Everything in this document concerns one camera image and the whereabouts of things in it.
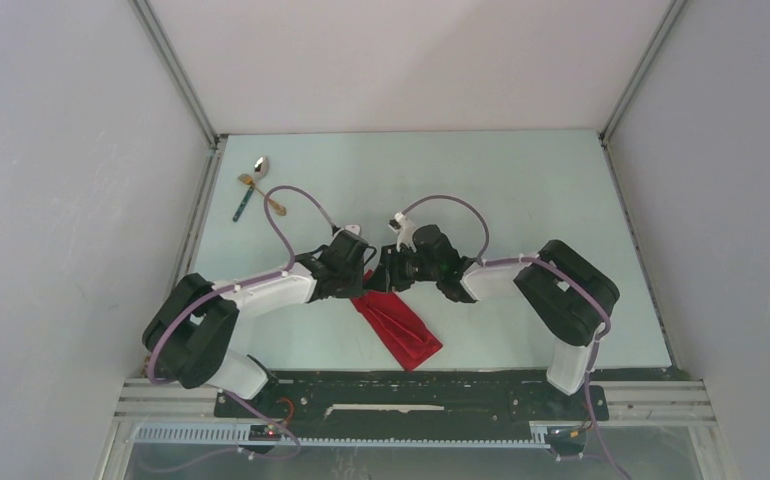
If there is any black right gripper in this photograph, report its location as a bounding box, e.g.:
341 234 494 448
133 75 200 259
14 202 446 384
364 242 442 293

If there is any red satin napkin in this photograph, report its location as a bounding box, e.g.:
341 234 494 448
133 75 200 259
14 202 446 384
350 291 443 371

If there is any gold fork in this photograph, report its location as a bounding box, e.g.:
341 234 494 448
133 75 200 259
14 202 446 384
233 174 287 221

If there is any silver spoon teal handle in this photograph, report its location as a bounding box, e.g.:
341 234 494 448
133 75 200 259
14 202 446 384
232 156 270 222

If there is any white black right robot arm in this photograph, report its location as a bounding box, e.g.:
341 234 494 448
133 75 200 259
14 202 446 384
364 220 620 418

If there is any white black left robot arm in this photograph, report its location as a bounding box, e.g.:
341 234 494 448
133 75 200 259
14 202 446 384
142 228 371 417

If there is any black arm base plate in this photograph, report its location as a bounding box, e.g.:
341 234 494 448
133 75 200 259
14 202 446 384
213 369 610 440

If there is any white slotted cable duct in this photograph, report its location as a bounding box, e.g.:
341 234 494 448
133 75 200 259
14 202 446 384
132 422 549 449

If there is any right aluminium frame post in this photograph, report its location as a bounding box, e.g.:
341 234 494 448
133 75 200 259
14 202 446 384
599 0 689 146

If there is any aluminium frame post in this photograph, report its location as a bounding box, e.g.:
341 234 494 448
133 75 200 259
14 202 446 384
599 0 689 146
129 0 220 149

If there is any left aluminium frame post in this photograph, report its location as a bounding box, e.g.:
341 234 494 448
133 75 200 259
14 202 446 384
129 0 220 149

